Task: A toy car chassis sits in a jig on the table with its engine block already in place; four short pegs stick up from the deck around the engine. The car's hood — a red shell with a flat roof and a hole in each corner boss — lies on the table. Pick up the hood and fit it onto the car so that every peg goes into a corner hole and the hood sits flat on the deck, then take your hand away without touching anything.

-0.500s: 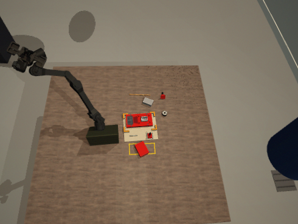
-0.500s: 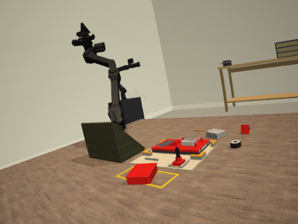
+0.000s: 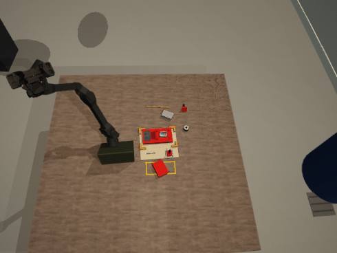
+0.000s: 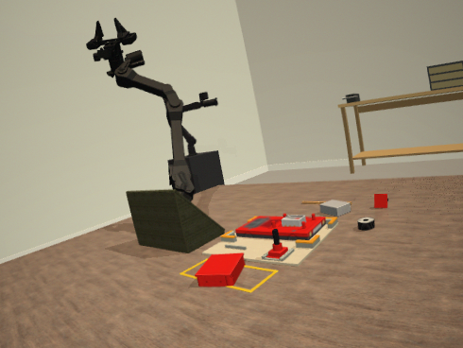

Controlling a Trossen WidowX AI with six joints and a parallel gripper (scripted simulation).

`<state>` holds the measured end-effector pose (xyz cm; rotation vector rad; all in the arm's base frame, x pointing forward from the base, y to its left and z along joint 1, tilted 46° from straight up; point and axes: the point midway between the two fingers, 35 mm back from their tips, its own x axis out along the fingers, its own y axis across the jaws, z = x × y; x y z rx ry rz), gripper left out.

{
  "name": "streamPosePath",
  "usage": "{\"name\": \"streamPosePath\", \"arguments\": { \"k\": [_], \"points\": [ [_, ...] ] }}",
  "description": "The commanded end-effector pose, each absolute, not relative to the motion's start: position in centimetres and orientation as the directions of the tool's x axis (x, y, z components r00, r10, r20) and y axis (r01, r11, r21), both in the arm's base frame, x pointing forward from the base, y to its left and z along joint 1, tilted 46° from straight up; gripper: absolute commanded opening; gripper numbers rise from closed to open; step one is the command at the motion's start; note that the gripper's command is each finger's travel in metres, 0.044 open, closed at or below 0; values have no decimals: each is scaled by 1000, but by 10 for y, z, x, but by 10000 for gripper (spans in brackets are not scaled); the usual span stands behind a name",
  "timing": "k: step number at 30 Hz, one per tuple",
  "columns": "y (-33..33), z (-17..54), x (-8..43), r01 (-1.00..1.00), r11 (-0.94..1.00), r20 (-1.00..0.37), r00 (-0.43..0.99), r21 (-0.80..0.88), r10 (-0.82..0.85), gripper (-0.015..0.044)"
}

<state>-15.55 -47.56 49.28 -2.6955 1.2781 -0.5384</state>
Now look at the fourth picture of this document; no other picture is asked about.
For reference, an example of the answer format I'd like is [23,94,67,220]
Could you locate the red cube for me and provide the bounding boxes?
[374,194,388,208]

